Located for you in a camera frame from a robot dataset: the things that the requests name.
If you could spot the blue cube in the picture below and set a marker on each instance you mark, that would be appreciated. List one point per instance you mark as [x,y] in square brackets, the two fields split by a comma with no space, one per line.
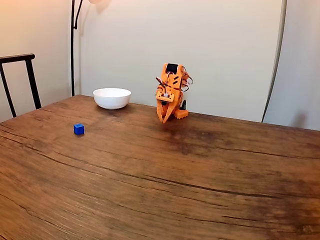
[79,129]

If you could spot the white bowl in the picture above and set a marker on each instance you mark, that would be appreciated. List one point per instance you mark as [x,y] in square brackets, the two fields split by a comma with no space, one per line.
[112,98]

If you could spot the black floor lamp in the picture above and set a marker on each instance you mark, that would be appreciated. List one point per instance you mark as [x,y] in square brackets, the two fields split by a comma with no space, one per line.
[72,50]

